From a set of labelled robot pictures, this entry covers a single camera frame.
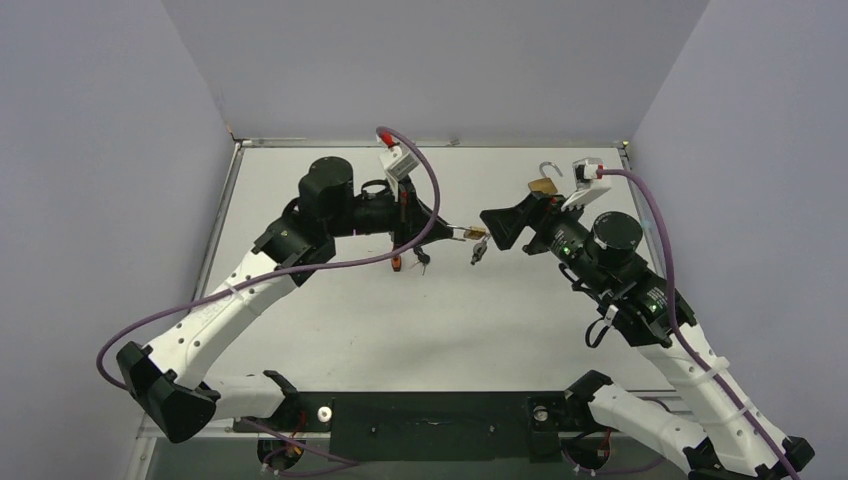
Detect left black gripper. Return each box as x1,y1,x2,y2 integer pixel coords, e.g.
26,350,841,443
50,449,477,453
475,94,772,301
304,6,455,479
328,175,454,253

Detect small brass padlock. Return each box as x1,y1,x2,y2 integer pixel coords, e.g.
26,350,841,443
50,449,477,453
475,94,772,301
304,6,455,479
450,225,489,242

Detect small padlock keys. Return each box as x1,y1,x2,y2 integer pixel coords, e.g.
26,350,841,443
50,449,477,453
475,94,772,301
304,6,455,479
470,236,489,266

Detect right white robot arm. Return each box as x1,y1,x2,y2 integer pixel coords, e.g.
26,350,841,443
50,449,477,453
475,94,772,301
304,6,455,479
480,192,815,479

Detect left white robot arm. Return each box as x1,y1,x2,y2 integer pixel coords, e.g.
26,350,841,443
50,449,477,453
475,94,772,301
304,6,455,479
116,155,451,443

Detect large brass padlock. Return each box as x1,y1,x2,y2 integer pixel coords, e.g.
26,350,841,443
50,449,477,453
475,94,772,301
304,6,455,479
527,161,563,195

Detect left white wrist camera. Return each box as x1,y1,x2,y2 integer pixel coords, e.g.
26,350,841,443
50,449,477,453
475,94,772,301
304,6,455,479
376,131,420,182

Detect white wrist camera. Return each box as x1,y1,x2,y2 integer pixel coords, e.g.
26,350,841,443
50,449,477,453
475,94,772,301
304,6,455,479
376,131,420,182
561,157,612,212

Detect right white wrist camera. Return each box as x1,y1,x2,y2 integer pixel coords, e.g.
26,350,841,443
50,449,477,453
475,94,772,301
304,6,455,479
561,157,612,212

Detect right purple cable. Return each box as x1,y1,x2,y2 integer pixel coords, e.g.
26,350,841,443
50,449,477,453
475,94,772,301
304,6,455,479
596,168,803,480

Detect purple cable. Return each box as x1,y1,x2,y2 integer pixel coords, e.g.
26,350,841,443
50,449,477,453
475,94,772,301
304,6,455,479
596,168,803,480
96,125,443,392

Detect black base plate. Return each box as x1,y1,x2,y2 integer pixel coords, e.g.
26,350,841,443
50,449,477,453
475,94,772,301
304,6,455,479
233,391,604,463

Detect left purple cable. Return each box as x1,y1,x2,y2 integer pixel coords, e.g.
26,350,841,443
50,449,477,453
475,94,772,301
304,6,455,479
96,125,443,392

